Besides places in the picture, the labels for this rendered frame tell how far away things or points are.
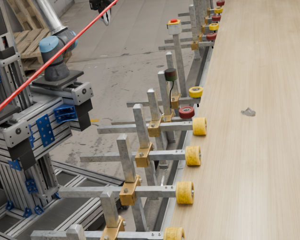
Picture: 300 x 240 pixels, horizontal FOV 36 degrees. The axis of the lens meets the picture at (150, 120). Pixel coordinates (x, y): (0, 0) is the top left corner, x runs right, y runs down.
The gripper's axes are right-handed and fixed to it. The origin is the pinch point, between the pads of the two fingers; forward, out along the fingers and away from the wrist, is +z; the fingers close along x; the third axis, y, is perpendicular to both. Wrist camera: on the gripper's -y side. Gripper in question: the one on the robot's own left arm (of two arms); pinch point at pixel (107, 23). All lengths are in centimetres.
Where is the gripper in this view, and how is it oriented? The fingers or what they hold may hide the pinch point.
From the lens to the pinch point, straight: 259.5
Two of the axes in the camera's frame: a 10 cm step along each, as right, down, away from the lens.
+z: 1.6, 8.8, 4.4
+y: -8.0, -1.4, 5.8
